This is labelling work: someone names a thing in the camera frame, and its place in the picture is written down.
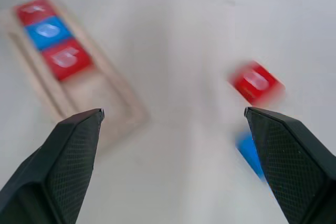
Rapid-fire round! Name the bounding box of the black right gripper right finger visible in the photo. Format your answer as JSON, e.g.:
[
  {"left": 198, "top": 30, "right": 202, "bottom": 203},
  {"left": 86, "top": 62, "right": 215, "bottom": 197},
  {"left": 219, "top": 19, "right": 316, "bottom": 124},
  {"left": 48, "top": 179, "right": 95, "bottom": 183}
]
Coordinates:
[{"left": 244, "top": 106, "right": 336, "bottom": 224}]

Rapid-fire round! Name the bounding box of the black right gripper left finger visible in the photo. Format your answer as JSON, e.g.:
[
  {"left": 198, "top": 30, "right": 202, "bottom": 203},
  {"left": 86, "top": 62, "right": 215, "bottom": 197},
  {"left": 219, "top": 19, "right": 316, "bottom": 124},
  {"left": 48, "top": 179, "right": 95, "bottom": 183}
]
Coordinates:
[{"left": 0, "top": 108, "right": 106, "bottom": 224}]

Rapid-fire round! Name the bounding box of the blue letter block T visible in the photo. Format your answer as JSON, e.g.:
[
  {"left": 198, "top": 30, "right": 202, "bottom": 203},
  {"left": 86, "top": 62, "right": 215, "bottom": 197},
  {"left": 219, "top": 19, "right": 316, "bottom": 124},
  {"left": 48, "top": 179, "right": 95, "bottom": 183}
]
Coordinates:
[{"left": 235, "top": 129, "right": 266, "bottom": 183}]

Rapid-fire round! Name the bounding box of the red letter block O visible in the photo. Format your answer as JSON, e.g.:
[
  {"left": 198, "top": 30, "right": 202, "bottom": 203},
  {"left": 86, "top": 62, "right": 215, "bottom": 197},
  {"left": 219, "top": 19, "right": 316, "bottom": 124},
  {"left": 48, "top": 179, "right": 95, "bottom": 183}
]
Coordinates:
[{"left": 227, "top": 60, "right": 286, "bottom": 105}]

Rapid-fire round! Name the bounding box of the wooden letter tray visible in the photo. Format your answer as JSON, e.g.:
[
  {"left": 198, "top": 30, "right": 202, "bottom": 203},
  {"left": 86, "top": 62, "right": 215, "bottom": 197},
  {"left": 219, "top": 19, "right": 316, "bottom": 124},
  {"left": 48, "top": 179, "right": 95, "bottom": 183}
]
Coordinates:
[{"left": 0, "top": 0, "right": 150, "bottom": 154}]

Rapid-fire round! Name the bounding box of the red letter block B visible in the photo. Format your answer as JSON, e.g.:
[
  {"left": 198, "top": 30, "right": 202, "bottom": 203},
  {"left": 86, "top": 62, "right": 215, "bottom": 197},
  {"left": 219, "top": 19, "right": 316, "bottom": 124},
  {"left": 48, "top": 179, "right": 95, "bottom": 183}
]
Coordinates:
[{"left": 41, "top": 38, "right": 95, "bottom": 82}]

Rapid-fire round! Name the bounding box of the blue letter block O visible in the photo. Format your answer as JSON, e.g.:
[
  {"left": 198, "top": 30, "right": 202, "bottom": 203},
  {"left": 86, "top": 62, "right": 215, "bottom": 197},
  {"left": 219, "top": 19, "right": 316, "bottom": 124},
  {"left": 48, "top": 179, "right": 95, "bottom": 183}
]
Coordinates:
[{"left": 23, "top": 15, "right": 76, "bottom": 51}]

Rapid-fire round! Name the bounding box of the red letter block R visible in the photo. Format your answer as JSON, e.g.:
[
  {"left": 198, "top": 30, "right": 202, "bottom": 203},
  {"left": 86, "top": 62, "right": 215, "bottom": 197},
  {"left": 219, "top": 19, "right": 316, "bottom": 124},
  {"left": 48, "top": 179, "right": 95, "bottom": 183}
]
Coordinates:
[{"left": 15, "top": 0, "right": 59, "bottom": 27}]

